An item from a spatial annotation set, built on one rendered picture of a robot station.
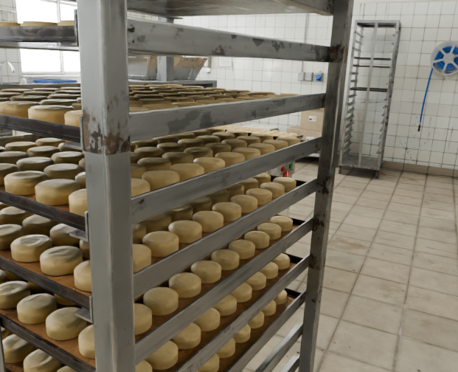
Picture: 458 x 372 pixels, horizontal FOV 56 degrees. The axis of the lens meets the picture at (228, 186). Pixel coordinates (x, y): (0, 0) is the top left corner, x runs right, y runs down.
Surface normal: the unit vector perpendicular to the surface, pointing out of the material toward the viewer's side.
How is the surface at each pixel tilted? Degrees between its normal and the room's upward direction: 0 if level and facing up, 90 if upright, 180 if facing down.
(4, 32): 90
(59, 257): 0
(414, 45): 90
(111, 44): 90
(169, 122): 90
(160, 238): 0
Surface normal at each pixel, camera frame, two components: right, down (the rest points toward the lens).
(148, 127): 0.84, 0.18
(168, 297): 0.04, -0.96
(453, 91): -0.43, 0.23
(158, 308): 0.04, 0.28
